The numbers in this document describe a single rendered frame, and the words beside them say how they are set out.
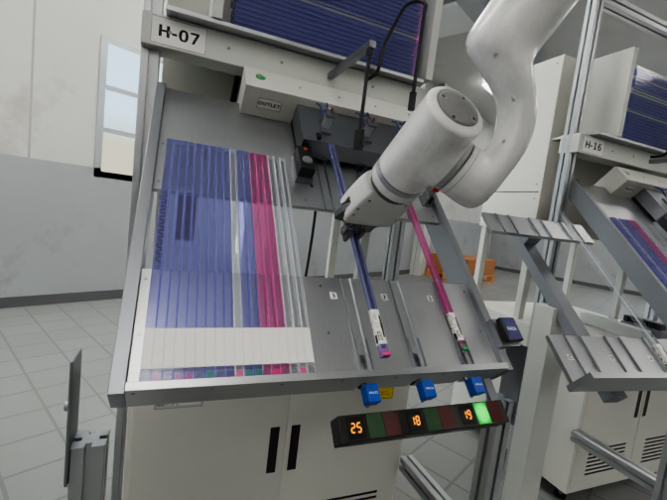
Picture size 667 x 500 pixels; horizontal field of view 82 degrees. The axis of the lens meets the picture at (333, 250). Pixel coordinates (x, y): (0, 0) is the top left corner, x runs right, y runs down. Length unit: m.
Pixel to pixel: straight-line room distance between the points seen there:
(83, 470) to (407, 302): 0.58
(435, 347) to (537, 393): 0.44
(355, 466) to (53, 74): 3.31
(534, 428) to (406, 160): 0.85
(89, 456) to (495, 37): 0.75
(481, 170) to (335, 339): 0.36
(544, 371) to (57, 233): 3.35
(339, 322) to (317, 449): 0.48
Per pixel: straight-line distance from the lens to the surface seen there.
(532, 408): 1.18
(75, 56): 3.76
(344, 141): 0.97
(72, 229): 3.66
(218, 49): 1.08
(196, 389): 0.59
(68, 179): 3.63
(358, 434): 0.66
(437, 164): 0.53
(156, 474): 1.05
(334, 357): 0.67
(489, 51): 0.57
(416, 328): 0.78
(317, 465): 1.14
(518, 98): 0.56
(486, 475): 0.98
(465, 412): 0.78
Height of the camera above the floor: 0.99
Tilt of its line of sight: 6 degrees down
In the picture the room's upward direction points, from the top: 7 degrees clockwise
